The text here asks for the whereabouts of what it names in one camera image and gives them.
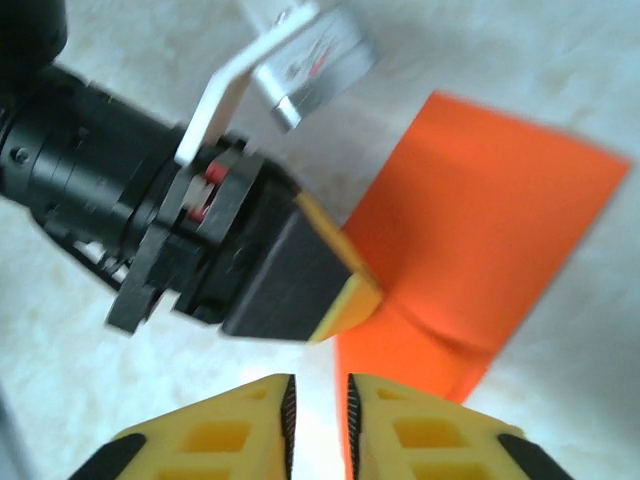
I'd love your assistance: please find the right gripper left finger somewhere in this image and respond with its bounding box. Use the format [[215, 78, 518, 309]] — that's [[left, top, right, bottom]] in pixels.
[[69, 372, 297, 480]]

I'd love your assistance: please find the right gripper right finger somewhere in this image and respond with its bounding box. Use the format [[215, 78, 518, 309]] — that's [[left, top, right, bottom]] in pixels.
[[347, 372, 576, 480]]

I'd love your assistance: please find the orange square cloth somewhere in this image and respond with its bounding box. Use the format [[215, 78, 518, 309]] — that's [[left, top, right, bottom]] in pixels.
[[331, 89, 634, 480]]

